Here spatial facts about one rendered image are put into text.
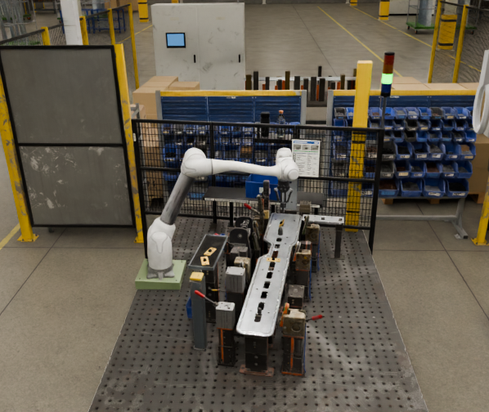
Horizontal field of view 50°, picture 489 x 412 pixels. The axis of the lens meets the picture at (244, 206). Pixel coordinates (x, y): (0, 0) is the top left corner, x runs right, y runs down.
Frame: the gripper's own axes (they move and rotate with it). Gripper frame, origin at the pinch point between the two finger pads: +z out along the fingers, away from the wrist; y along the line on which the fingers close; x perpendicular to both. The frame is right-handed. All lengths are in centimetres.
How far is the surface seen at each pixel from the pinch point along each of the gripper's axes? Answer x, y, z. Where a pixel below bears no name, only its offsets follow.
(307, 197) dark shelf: 43.3, 13.7, 10.5
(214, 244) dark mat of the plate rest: -62, -32, -3
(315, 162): 54, 17, -14
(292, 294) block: -86, 15, 11
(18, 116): 126, -270, -19
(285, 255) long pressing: -40.5, 6.7, 13.4
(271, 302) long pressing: -91, 5, 13
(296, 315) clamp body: -108, 19, 7
